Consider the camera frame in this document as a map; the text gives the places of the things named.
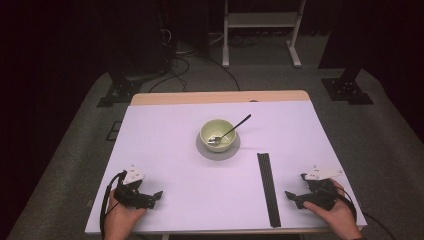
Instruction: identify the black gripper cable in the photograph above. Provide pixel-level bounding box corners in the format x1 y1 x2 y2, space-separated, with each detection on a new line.
333 184 398 240
99 170 128 240

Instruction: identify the white table cover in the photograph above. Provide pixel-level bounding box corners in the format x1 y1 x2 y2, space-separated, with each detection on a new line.
84 100 368 234

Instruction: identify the white metal stand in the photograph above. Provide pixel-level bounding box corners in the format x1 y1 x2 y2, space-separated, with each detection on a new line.
222 0 307 69

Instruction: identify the wooden table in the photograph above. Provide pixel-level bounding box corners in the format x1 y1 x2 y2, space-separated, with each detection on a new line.
84 89 368 240

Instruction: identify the round grey coaster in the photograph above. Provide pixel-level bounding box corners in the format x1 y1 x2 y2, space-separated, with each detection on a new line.
195 131 242 162

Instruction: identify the black stand with base plate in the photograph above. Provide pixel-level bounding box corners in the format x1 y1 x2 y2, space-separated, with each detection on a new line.
318 0 374 106

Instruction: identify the person's right hand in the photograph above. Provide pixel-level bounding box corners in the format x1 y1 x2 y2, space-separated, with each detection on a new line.
302 179 363 240

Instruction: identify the pale green bowl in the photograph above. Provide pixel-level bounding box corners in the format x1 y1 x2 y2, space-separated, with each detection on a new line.
199 118 238 154

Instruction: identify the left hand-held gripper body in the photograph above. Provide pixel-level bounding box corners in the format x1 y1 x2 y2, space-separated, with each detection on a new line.
113 164 155 210

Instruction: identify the black floor cable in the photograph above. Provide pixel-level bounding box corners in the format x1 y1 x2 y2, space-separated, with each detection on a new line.
148 57 191 93
191 54 241 92

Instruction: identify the black rectangular floor frame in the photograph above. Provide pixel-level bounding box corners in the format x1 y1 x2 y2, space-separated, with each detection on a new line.
105 120 123 142

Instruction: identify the row of black chopsticks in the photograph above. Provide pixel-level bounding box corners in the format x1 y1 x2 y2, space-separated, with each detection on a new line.
256 152 282 229

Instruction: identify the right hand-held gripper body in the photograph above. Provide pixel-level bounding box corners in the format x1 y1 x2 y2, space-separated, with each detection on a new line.
300 165 345 212

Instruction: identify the metal spoon with black handle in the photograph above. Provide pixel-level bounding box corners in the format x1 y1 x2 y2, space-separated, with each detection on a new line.
207 113 253 147

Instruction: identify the person's left hand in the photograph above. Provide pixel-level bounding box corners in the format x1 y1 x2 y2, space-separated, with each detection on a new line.
104 188 148 240

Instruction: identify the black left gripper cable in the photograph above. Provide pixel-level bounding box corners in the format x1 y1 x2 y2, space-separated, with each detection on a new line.
99 170 128 240

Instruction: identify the black stand base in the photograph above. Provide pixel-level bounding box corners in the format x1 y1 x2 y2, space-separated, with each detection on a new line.
96 71 143 108

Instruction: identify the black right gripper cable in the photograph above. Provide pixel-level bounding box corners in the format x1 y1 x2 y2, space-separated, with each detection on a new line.
333 184 398 240

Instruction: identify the tangle of dark floor cables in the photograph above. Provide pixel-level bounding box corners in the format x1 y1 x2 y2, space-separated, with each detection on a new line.
229 32 264 48

